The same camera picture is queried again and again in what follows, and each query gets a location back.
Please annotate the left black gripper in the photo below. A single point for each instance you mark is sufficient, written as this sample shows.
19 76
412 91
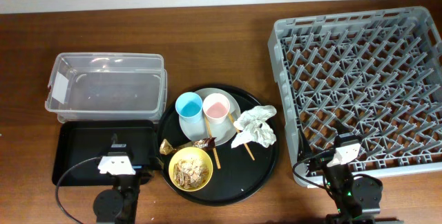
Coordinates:
114 140

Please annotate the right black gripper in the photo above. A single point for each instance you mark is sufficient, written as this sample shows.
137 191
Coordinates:
320 161

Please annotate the yellow bowl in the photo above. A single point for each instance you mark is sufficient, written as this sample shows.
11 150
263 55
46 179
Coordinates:
186 154

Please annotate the white napkin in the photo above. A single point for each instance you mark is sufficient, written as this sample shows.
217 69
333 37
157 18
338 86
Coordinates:
252 126

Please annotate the food scraps and rice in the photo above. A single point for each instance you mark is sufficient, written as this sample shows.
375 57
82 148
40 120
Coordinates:
190 174

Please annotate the blue plastic cup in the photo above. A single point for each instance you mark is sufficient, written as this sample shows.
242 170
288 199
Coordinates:
189 107

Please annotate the gold brown candy wrapper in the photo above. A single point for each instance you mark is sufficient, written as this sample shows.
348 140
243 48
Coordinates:
205 144

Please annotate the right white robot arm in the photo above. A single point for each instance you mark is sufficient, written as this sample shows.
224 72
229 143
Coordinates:
357 197

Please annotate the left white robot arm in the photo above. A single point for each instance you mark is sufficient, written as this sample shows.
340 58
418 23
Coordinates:
119 204

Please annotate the clear plastic waste bin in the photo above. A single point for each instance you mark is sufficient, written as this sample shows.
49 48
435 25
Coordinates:
110 86

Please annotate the grey dishwasher rack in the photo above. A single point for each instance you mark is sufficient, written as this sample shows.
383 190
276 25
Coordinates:
377 72

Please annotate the black rectangular tray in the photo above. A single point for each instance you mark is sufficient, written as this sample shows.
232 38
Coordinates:
82 140

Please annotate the white label on bin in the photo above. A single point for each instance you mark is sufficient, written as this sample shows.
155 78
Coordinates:
60 88

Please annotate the round black serving tray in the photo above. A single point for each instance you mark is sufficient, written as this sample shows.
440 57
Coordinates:
239 176

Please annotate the pink plastic cup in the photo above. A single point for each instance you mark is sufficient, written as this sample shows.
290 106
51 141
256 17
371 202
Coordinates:
216 106

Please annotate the grey round plate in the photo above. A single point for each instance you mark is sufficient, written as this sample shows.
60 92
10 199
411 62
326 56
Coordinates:
222 132

